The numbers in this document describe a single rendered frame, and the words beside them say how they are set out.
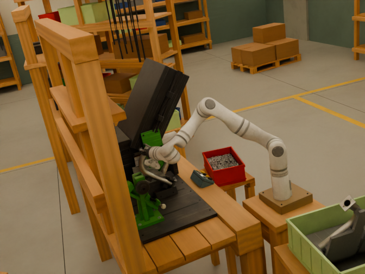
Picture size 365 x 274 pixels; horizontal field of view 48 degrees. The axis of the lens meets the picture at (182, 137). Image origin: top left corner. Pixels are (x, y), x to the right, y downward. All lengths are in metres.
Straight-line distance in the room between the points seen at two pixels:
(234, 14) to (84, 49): 10.81
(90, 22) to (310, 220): 4.05
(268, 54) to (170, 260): 6.84
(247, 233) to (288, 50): 6.91
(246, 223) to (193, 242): 0.28
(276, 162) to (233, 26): 10.22
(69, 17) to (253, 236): 4.21
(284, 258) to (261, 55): 6.59
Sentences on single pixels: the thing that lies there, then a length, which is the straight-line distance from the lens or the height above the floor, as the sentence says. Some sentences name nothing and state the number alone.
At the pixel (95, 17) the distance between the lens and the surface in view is 5.39.
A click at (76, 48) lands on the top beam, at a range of 1.53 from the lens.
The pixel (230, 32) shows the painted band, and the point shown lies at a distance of 12.23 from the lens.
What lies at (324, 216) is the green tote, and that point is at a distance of 2.13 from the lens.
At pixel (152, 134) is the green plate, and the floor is 1.25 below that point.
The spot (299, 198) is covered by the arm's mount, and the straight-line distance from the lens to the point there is 2.29.
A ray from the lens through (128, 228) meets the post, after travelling 1.82.
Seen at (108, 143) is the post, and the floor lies 1.53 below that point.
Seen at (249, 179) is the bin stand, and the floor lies 0.80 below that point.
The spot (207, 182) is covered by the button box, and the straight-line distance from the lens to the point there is 2.46.
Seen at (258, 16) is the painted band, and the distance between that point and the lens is 12.58.
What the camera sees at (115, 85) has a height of 0.85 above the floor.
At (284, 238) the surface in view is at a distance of 2.24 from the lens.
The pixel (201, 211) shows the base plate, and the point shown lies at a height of 0.90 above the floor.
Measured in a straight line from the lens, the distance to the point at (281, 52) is 8.66.
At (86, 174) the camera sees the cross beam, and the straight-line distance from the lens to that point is 2.03.
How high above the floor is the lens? 2.11
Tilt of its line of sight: 22 degrees down
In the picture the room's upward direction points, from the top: 9 degrees counter-clockwise
